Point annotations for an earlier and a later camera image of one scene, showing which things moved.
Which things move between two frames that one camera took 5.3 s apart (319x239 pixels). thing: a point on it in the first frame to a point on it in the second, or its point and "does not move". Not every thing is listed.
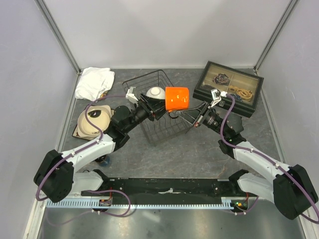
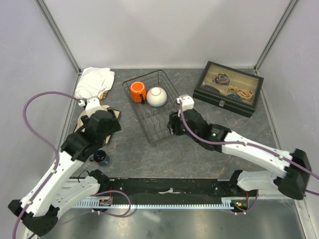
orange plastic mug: (177, 98) to (136, 88)
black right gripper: (194, 115) to (173, 123)
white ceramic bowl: (156, 92) does not move
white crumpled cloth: (93, 81) does not move
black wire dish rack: (160, 129) does not move
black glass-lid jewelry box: (242, 88) does not move
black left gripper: (156, 105) to (115, 126)
